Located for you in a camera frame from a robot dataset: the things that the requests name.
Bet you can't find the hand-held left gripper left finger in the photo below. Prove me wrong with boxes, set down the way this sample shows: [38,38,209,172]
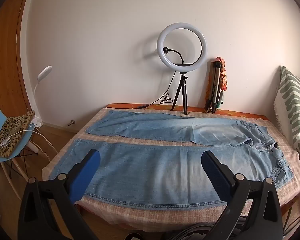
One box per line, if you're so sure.
[17,149,101,240]

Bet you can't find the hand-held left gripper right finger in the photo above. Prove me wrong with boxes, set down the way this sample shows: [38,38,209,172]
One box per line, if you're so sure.
[201,150,283,240]

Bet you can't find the light blue denim pants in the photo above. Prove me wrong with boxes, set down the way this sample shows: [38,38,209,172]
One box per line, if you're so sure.
[48,110,294,205]

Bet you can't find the green striped white pillow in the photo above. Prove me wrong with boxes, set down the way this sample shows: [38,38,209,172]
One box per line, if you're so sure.
[273,65,300,155]

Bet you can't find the checked pink bed cover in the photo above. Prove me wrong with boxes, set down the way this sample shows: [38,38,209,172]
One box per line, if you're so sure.
[41,102,300,233]

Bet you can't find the light blue chair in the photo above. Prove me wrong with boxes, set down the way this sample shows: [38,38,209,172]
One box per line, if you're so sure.
[0,96,38,200]

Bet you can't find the leopard print cushion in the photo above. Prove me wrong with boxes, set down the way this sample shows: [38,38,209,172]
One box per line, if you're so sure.
[0,110,35,157]

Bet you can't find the white clip desk lamp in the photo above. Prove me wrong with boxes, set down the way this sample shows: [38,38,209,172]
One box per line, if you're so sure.
[28,65,53,128]

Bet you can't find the black tripod stand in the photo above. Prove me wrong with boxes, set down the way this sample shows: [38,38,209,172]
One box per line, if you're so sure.
[171,72,189,115]

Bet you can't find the folded tripod with orange cloth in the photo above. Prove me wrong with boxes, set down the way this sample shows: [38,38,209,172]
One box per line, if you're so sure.
[204,57,227,113]

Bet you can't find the wooden door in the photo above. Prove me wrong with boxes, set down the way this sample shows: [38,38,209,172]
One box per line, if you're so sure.
[0,0,32,120]

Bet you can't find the black power cable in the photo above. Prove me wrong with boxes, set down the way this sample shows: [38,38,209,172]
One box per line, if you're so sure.
[136,70,177,110]

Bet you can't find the white ring light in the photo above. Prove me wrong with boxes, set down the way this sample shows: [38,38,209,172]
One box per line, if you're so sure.
[156,22,208,70]

